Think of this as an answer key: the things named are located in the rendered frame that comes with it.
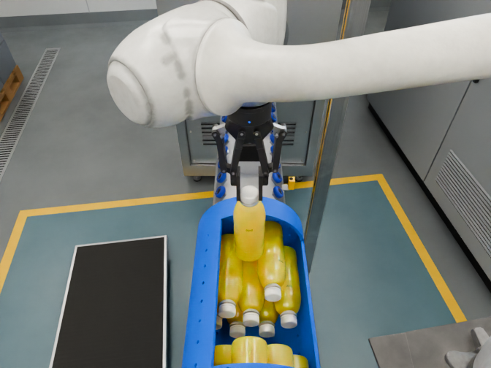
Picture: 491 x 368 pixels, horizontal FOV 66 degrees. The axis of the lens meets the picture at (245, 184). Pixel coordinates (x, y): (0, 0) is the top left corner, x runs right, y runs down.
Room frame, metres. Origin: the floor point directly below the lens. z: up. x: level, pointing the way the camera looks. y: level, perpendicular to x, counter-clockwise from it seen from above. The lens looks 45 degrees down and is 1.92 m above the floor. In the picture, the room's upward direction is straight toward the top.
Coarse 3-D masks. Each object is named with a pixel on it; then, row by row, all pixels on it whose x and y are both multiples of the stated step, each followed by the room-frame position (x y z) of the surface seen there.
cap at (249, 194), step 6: (246, 186) 0.55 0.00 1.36; (252, 186) 0.55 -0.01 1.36; (240, 192) 0.53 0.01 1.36; (246, 192) 0.53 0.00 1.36; (252, 192) 0.53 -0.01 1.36; (258, 192) 0.53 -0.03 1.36; (240, 198) 0.53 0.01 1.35; (246, 198) 0.52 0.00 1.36; (252, 198) 0.52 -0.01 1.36; (258, 198) 0.53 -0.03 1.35
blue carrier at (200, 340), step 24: (216, 216) 0.60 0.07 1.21; (288, 216) 0.60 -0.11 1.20; (216, 240) 0.52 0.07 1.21; (288, 240) 0.64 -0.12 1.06; (216, 264) 0.46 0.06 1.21; (192, 288) 0.44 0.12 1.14; (216, 288) 0.40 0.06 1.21; (192, 312) 0.37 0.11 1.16; (216, 312) 0.35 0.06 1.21; (312, 312) 0.39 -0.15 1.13; (192, 336) 0.32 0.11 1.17; (216, 336) 0.39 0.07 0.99; (288, 336) 0.39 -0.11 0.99; (312, 336) 0.33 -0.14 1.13; (192, 360) 0.27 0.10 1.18; (312, 360) 0.31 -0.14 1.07
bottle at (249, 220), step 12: (240, 204) 0.53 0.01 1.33; (252, 204) 0.52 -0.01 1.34; (240, 216) 0.51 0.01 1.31; (252, 216) 0.50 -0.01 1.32; (264, 216) 0.52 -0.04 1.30; (240, 228) 0.50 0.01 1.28; (252, 228) 0.50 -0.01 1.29; (264, 228) 0.52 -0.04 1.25; (240, 240) 0.50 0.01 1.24; (252, 240) 0.50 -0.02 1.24; (240, 252) 0.50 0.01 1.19; (252, 252) 0.50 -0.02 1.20
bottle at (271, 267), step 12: (276, 228) 0.61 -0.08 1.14; (264, 240) 0.57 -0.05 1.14; (276, 240) 0.57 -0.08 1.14; (264, 252) 0.54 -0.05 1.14; (276, 252) 0.53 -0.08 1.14; (264, 264) 0.50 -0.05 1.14; (276, 264) 0.50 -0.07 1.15; (264, 276) 0.47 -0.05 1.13; (276, 276) 0.47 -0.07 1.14; (264, 288) 0.45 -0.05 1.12
